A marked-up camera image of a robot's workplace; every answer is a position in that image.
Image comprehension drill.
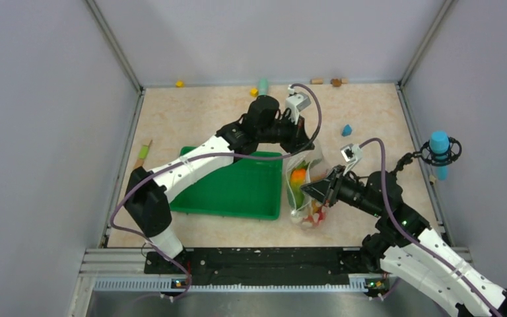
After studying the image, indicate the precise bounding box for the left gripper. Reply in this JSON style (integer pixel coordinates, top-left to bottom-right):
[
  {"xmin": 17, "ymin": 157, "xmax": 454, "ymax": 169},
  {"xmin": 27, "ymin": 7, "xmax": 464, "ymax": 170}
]
[{"xmin": 258, "ymin": 112, "xmax": 315, "ymax": 155}]

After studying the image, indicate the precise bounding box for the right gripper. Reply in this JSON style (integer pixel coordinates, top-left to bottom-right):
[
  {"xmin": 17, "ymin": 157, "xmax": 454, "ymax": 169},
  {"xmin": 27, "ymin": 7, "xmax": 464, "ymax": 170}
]
[{"xmin": 300, "ymin": 164, "xmax": 383, "ymax": 217}]

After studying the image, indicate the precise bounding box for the clear dotted zip bag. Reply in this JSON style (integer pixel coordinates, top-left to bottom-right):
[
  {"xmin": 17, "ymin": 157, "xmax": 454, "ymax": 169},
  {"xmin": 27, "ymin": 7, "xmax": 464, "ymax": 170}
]
[{"xmin": 283, "ymin": 139, "xmax": 335, "ymax": 232}]

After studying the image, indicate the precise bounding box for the orange green mango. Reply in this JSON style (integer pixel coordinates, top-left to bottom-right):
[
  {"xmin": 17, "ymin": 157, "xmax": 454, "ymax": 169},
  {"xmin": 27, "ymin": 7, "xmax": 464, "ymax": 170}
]
[{"xmin": 289, "ymin": 168, "xmax": 307, "ymax": 209}]

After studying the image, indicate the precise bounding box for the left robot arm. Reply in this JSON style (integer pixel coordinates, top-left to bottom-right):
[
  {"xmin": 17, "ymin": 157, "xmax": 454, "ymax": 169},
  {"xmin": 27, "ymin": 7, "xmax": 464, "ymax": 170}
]
[{"xmin": 123, "ymin": 92, "xmax": 314, "ymax": 273}]

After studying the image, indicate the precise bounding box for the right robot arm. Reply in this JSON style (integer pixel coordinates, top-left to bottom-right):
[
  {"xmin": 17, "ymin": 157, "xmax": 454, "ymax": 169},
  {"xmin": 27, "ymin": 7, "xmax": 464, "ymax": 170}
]
[{"xmin": 300, "ymin": 166, "xmax": 507, "ymax": 316}]

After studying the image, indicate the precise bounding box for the blue plastic piece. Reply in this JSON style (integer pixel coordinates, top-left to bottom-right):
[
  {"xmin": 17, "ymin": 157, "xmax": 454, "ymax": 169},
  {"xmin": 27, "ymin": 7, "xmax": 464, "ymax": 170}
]
[{"xmin": 341, "ymin": 124, "xmax": 353, "ymax": 137}]

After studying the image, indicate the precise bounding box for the wooden cork cylinder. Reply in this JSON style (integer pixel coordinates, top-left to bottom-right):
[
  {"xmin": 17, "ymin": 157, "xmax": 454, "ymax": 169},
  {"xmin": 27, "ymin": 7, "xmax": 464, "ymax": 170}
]
[{"xmin": 310, "ymin": 78, "xmax": 324, "ymax": 85}]

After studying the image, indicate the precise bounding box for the mint green marker pen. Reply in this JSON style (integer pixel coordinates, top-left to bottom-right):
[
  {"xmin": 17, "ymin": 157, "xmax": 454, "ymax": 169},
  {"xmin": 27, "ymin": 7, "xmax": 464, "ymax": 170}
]
[{"xmin": 257, "ymin": 78, "xmax": 269, "ymax": 96}]

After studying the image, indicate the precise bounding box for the green plastic tray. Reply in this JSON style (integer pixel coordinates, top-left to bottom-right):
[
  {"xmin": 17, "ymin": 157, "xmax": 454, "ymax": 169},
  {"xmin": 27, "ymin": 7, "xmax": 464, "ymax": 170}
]
[{"xmin": 170, "ymin": 159, "xmax": 283, "ymax": 221}]

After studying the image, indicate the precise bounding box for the brown wooden piece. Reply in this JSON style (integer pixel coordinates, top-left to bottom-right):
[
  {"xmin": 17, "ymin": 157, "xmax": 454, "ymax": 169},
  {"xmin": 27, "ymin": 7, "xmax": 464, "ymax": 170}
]
[{"xmin": 330, "ymin": 78, "xmax": 343, "ymax": 87}]

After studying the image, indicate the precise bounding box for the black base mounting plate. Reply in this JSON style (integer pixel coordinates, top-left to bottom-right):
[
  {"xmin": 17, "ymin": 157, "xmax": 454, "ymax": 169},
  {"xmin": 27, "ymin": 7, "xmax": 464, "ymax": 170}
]
[{"xmin": 144, "ymin": 247, "xmax": 387, "ymax": 286}]

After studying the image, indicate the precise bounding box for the blue microphone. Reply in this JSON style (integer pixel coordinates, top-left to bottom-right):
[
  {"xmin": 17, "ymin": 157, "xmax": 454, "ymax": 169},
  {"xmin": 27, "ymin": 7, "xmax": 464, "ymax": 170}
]
[{"xmin": 429, "ymin": 130, "xmax": 450, "ymax": 180}]

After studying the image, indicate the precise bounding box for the wooden green block stick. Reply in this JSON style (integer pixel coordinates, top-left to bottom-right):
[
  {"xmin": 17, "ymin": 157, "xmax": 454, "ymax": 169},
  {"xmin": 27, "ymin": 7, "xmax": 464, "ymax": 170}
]
[{"xmin": 133, "ymin": 139, "xmax": 152, "ymax": 169}]

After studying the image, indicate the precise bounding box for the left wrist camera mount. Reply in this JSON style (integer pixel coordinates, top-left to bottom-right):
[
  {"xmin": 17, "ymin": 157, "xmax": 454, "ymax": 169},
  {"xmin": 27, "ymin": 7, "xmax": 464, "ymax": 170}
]
[{"xmin": 285, "ymin": 85, "xmax": 311, "ymax": 124}]

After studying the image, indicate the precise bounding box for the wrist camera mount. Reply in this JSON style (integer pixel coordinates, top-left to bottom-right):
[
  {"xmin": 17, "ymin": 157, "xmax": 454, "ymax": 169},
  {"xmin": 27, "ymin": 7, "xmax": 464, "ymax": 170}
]
[
  {"xmin": 340, "ymin": 143, "xmax": 362, "ymax": 176},
  {"xmin": 285, "ymin": 85, "xmax": 311, "ymax": 124}
]

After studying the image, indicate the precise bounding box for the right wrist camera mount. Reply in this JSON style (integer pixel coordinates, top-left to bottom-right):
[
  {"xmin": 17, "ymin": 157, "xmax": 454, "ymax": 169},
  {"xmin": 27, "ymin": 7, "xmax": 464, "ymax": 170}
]
[{"xmin": 340, "ymin": 143, "xmax": 362, "ymax": 176}]

